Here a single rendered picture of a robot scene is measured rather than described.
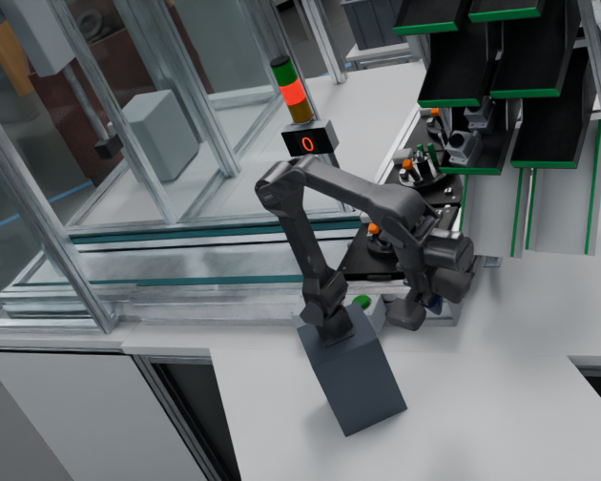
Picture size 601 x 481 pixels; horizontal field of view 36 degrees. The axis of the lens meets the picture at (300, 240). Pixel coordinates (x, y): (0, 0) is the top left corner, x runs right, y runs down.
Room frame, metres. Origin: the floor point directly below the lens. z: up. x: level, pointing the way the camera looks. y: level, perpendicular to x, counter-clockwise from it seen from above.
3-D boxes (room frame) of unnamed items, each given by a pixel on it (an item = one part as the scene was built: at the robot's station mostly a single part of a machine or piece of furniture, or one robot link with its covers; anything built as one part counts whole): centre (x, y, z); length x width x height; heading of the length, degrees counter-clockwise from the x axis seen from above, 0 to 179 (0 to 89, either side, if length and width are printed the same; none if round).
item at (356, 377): (1.48, 0.01, 0.96); 0.14 x 0.14 x 0.20; 1
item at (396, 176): (2.03, -0.36, 1.01); 0.24 x 0.24 x 0.13; 53
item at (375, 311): (1.71, -0.01, 0.93); 0.21 x 0.07 x 0.06; 53
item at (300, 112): (2.04, -0.13, 1.28); 0.05 x 0.05 x 0.05
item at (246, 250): (2.03, 0.02, 0.91); 0.84 x 0.28 x 0.10; 53
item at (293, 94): (2.04, -0.13, 1.33); 0.05 x 0.05 x 0.05
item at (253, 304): (1.87, 0.10, 0.91); 0.89 x 0.06 x 0.11; 53
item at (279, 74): (2.04, -0.13, 1.38); 0.05 x 0.05 x 0.05
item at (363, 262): (1.83, -0.21, 0.96); 0.24 x 0.24 x 0.02; 53
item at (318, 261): (1.46, -0.01, 1.30); 0.07 x 0.06 x 0.32; 131
